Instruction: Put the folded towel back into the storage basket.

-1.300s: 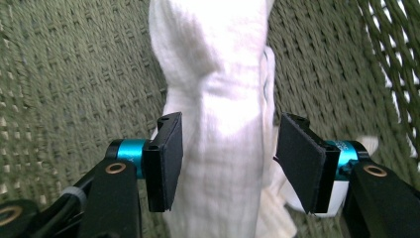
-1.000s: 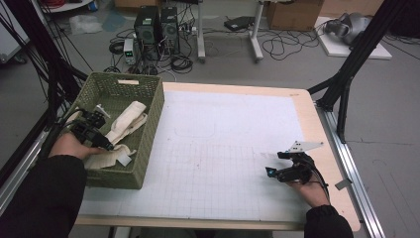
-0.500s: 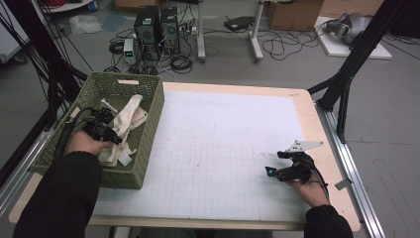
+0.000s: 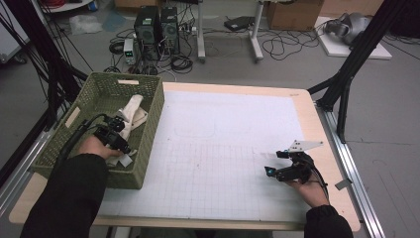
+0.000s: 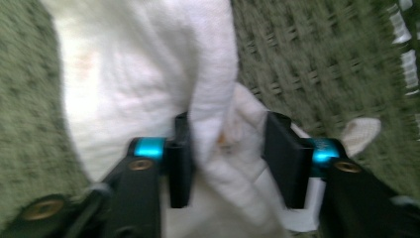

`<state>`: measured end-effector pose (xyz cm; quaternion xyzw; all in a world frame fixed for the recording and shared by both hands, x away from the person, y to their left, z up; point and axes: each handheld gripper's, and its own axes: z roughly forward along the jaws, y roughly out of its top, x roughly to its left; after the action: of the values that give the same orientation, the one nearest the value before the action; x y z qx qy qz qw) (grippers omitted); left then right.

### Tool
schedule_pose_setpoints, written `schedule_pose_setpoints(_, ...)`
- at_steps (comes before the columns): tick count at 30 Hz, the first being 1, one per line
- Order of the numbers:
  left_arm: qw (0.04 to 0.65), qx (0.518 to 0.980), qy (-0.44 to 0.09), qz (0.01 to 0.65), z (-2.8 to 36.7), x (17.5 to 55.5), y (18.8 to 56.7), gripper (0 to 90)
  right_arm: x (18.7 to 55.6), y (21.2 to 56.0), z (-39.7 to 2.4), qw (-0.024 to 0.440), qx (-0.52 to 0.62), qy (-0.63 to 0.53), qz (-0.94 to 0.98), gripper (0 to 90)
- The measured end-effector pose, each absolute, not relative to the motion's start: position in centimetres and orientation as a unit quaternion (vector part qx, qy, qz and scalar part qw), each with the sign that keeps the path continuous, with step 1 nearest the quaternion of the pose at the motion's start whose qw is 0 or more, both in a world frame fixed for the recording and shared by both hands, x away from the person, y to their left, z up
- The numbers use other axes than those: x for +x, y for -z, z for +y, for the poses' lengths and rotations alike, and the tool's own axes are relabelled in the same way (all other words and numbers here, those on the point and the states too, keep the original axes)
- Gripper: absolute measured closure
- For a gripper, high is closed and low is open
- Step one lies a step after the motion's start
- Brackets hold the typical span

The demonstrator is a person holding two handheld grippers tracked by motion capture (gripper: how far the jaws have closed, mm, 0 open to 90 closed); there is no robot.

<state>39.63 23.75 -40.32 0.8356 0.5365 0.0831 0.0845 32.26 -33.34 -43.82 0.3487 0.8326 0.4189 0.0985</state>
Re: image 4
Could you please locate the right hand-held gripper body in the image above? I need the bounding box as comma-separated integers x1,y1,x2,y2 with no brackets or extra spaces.
278,140,325,183

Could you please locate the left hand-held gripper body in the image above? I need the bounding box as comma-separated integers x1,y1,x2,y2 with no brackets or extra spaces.
93,110,132,155

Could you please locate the cream printed cloth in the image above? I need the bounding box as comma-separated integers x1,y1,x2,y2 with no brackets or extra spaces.
105,94,149,168

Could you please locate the green woven basket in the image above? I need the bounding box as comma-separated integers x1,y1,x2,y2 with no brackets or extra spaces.
31,71,165,190

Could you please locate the person's left hand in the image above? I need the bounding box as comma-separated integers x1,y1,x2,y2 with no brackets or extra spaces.
77,135,124,161

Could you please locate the person's right hand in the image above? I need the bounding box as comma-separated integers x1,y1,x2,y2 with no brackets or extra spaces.
285,175,328,208

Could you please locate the grey tape piece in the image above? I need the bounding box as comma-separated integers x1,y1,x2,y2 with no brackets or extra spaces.
334,178,353,191

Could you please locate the white grid mat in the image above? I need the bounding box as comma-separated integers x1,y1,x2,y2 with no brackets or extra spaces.
97,90,311,222

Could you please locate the small white power supply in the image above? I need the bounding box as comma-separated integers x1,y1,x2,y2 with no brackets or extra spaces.
123,38,138,65

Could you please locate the black metal stand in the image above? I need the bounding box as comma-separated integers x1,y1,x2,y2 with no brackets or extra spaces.
307,0,410,144
0,0,89,186

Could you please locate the black computer tower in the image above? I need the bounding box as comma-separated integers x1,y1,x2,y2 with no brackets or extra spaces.
133,5,161,61
160,6,181,56

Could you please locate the white floor board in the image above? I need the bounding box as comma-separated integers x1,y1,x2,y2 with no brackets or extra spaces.
315,16,393,60

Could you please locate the clear plastic bag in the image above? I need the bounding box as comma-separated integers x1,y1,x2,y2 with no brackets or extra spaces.
68,14,104,36

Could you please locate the black flat device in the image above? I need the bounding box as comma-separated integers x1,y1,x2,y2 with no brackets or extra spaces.
223,15,256,33

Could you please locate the cardboard box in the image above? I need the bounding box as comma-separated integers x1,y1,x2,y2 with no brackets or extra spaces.
266,0,325,32

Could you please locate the white round table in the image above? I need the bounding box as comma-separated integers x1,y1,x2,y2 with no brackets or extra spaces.
42,0,95,14

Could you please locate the grey headset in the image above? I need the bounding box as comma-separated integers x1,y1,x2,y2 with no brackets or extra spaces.
324,12,372,46

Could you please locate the right hand-held gripper black cable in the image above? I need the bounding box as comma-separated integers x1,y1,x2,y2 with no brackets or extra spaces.
308,163,330,201

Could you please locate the hand-held gripper black cable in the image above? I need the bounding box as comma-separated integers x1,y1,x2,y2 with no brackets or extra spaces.
308,163,330,201
53,113,115,173

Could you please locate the left hand-held gripper black cable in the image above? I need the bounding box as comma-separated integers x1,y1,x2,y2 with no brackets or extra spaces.
53,113,115,173

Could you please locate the aluminium frame rail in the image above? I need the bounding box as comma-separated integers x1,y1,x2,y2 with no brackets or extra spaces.
316,104,386,238
0,128,54,216

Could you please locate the coiled black cable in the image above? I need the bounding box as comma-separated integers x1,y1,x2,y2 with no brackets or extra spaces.
169,54,194,74

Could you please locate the loose black floor cable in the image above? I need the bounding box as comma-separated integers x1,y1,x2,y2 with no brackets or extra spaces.
262,29,320,61

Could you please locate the white desk frame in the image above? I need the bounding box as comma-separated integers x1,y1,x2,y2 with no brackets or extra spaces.
196,0,265,63

